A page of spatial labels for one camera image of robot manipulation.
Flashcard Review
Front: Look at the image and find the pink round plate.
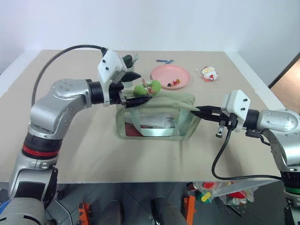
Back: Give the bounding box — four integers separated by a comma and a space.
150, 65, 191, 90

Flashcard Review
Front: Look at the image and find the green transparent zip pouch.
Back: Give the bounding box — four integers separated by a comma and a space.
115, 92, 202, 142

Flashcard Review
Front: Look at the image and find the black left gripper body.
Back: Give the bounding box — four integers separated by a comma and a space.
108, 82, 129, 106

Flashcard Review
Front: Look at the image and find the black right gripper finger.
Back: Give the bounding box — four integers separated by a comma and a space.
192, 111, 221, 121
195, 105, 221, 113

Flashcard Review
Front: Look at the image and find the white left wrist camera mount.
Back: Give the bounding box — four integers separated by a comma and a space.
97, 48, 125, 107

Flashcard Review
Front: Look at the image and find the clear bag of colourful items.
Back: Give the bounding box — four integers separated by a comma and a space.
187, 180, 255, 207

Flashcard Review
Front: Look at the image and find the white item inside pouch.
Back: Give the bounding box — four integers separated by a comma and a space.
140, 114, 176, 129

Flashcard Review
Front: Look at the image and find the beige table mat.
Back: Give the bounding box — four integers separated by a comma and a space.
0, 49, 287, 183

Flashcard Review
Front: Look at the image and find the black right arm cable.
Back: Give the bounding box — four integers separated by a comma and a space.
211, 127, 283, 181

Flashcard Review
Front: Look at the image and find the orange clamp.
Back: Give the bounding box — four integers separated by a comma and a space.
78, 201, 91, 225
183, 195, 196, 222

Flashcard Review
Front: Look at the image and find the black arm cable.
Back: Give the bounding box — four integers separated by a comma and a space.
211, 127, 283, 181
31, 45, 107, 106

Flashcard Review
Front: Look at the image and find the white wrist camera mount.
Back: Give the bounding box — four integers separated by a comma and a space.
221, 90, 251, 133
97, 48, 125, 107

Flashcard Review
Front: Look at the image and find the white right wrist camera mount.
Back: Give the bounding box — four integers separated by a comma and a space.
221, 90, 251, 133

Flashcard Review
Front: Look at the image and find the red item inside pouch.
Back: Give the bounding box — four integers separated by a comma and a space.
124, 122, 143, 137

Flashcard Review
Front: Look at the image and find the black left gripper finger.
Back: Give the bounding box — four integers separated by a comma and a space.
124, 95, 153, 109
120, 71, 142, 83

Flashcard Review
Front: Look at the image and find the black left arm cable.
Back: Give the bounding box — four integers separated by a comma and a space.
31, 45, 107, 106

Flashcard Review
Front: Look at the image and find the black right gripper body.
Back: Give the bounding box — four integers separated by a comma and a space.
211, 106, 238, 138

